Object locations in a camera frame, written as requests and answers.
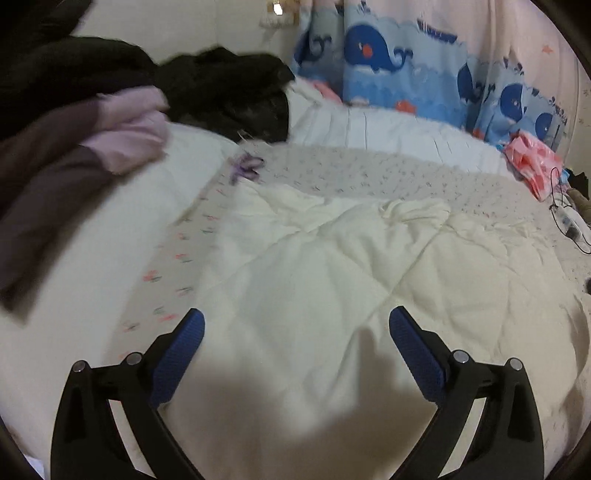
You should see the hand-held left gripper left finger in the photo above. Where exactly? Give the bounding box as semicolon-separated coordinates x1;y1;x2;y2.
51;308;206;480

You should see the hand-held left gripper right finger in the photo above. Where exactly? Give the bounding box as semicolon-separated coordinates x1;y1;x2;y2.
389;305;546;480

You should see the cream quilted jacket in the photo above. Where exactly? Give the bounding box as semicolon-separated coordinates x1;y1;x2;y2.
166;182;591;480

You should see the cherry print bed sheet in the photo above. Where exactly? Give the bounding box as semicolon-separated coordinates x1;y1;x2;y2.
111;145;591;370

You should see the white power strip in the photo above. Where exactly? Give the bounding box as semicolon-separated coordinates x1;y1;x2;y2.
556;208;587;241

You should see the purple two-tone jacket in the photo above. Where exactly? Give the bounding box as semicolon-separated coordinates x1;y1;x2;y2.
0;87;171;315

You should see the white striped duvet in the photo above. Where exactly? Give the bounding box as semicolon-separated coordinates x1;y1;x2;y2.
0;76;522;462

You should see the pink plastic bag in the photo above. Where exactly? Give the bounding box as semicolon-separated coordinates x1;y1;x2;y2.
503;131;565;201

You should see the brown clothing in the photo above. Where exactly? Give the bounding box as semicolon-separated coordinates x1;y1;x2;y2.
566;185;591;208

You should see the black fleece jacket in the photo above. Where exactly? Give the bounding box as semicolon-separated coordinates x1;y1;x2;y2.
157;46;296;141

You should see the pink cloth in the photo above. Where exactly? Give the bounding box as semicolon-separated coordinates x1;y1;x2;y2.
311;79;342;102

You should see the whale print curtain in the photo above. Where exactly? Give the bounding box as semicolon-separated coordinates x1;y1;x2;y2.
293;0;573;148

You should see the black puffer jacket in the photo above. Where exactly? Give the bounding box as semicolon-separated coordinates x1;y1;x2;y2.
0;0;162;139

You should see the wall socket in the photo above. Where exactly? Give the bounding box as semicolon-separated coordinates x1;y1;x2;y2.
259;0;301;28

